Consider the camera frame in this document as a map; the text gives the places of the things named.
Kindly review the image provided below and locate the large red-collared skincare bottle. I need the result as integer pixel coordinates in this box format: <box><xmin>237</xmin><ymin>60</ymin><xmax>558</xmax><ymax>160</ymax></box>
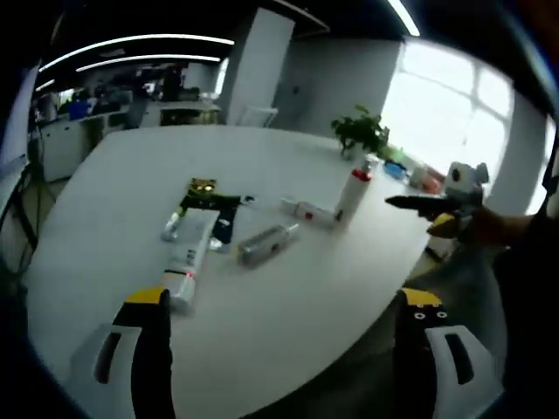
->
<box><xmin>334</xmin><ymin>155</ymin><xmax>380</xmax><ymax>228</ymax></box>

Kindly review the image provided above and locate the long white office counter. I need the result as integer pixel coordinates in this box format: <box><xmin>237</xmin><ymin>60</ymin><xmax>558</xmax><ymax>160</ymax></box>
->
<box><xmin>43</xmin><ymin>102</ymin><xmax>219</xmax><ymax>182</ymax></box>

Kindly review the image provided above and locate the blue container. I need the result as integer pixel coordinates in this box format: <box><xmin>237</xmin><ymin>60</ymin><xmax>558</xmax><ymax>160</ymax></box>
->
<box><xmin>383</xmin><ymin>160</ymin><xmax>408</xmax><ymax>180</ymax></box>

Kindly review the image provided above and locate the potted green plant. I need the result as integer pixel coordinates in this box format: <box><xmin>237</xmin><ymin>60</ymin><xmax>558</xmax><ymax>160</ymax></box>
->
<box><xmin>330</xmin><ymin>104</ymin><xmax>390</xmax><ymax>161</ymax></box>

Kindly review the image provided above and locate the grey mesh office chair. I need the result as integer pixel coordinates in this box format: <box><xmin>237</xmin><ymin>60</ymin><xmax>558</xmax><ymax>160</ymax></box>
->
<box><xmin>405</xmin><ymin>237</ymin><xmax>510</xmax><ymax>350</ymax></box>

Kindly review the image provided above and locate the blue box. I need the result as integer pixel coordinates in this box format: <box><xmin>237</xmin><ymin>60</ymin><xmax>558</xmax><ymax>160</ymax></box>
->
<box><xmin>67</xmin><ymin>99</ymin><xmax>95</xmax><ymax>119</ymax></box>

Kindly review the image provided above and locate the person's right hand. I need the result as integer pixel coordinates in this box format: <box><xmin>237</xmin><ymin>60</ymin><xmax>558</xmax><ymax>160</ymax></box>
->
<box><xmin>460</xmin><ymin>207</ymin><xmax>503</xmax><ymax>245</ymax></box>

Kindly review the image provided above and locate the long ceiling light strip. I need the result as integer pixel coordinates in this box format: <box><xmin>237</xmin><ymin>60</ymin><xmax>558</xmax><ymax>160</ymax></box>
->
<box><xmin>386</xmin><ymin>0</ymin><xmax>420</xmax><ymax>37</ymax></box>
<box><xmin>38</xmin><ymin>34</ymin><xmax>235</xmax><ymax>73</ymax></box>
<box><xmin>78</xmin><ymin>54</ymin><xmax>222</xmax><ymax>73</ymax></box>

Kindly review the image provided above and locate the small white red tube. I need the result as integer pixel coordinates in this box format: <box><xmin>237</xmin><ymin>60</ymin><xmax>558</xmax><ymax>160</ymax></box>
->
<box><xmin>279</xmin><ymin>198</ymin><xmax>338</xmax><ymax>229</ymax></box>

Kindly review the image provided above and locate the green black skincare sachet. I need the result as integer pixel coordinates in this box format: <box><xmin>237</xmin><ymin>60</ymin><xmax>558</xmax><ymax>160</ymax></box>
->
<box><xmin>179</xmin><ymin>190</ymin><xmax>242</xmax><ymax>211</ymax></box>

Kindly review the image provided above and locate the white skincare tube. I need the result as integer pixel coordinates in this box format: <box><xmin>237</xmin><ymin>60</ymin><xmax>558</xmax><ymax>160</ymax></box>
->
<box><xmin>162</xmin><ymin>208</ymin><xmax>219</xmax><ymax>314</ymax></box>

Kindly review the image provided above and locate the gold skincare sachet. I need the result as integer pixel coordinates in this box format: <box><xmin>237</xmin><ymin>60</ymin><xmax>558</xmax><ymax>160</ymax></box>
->
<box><xmin>190</xmin><ymin>176</ymin><xmax>218</xmax><ymax>194</ymax></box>

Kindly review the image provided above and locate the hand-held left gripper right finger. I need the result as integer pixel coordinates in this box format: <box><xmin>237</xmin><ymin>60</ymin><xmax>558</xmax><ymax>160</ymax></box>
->
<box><xmin>392</xmin><ymin>287</ymin><xmax>503</xmax><ymax>419</ymax></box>

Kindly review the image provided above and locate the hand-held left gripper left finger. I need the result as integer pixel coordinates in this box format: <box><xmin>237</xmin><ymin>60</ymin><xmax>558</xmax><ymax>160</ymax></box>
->
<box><xmin>68</xmin><ymin>287</ymin><xmax>176</xmax><ymax>419</ymax></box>

